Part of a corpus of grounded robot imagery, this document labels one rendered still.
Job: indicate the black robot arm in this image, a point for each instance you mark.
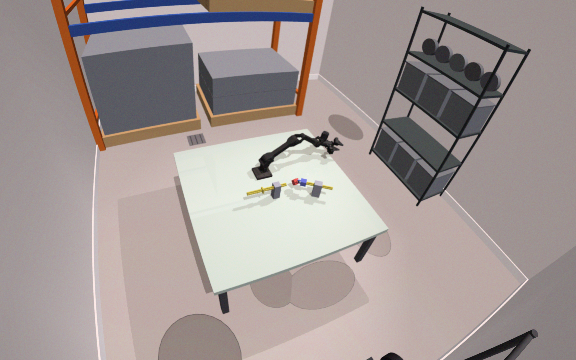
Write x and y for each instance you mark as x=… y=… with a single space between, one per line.
x=293 y=141

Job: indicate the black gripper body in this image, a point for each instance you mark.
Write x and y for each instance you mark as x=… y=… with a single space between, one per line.
x=331 y=143

